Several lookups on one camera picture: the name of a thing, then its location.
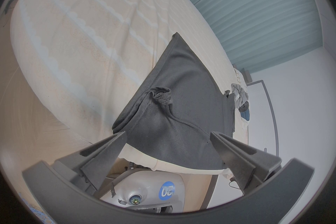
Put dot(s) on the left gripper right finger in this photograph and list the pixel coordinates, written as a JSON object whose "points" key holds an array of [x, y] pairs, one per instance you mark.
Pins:
{"points": [[244, 162]]}

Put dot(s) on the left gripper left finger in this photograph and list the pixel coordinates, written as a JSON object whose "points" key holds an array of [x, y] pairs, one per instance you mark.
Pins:
{"points": [[99, 160]]}

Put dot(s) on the black T-shirt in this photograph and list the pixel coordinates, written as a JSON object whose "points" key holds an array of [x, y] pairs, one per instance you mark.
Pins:
{"points": [[183, 118]]}

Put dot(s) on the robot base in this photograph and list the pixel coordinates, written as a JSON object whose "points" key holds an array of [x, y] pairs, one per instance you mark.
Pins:
{"points": [[147, 186]]}

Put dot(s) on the dark blue garment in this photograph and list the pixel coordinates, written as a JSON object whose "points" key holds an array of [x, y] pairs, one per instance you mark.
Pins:
{"points": [[246, 114]]}

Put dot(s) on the black shiny garment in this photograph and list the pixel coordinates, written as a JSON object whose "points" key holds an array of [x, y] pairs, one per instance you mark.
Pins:
{"points": [[244, 107]]}

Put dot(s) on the grey garment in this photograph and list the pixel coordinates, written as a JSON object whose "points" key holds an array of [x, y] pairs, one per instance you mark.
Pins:
{"points": [[240, 94]]}

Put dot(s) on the white printed pillow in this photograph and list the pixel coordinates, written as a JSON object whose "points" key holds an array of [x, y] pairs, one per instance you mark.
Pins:
{"points": [[239, 76]]}

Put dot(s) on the grey bedside table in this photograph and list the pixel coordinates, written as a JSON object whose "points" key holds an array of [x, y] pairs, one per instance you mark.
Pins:
{"points": [[246, 74]]}

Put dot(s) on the bed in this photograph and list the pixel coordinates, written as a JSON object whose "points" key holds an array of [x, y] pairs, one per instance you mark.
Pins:
{"points": [[78, 47]]}

